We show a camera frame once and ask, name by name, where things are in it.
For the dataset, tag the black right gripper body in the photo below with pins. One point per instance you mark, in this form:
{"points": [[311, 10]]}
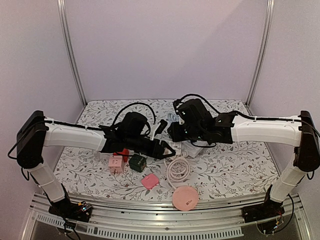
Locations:
{"points": [[173, 131]]}

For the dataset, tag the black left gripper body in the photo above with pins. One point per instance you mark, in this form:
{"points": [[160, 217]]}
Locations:
{"points": [[151, 152]]}

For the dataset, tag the dark green cube socket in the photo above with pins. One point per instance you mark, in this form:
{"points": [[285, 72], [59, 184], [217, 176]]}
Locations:
{"points": [[138, 163]]}

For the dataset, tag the white colourful power strip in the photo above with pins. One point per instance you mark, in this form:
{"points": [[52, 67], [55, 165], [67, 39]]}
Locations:
{"points": [[189, 150]]}

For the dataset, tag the red cube socket adapter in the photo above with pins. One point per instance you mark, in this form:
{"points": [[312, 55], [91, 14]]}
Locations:
{"points": [[125, 153]]}

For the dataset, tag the pink plug adapter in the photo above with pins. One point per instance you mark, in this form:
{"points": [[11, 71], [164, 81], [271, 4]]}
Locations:
{"points": [[150, 181]]}

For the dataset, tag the light pink cube socket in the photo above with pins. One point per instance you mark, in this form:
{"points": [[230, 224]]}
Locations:
{"points": [[116, 164]]}

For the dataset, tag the white plug block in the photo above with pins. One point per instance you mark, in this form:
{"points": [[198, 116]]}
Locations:
{"points": [[177, 146]]}

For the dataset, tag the pink round cable reel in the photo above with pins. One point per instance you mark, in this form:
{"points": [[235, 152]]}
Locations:
{"points": [[185, 198]]}

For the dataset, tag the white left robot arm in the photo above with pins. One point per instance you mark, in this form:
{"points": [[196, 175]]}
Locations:
{"points": [[132, 133]]}

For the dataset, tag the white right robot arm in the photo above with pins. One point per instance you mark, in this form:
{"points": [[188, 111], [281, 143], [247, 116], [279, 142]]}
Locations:
{"points": [[297, 131]]}

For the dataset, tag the floral table cloth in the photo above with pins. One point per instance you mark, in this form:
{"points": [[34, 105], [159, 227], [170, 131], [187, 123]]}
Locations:
{"points": [[224, 171]]}

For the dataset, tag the aluminium front rail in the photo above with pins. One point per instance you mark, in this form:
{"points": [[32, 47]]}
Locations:
{"points": [[115, 219]]}

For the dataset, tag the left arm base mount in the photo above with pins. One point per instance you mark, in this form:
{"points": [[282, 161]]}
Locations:
{"points": [[68, 210]]}

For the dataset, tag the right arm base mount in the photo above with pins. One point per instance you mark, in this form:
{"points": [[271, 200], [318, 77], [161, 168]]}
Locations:
{"points": [[267, 209]]}

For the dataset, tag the right aluminium corner post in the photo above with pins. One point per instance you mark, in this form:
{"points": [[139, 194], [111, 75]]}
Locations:
{"points": [[270, 5]]}

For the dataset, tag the aluminium corner post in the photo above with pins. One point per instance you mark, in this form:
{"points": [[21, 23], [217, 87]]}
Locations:
{"points": [[270, 5], [61, 5]]}

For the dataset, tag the left aluminium corner post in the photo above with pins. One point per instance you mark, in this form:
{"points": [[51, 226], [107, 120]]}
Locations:
{"points": [[61, 5]]}

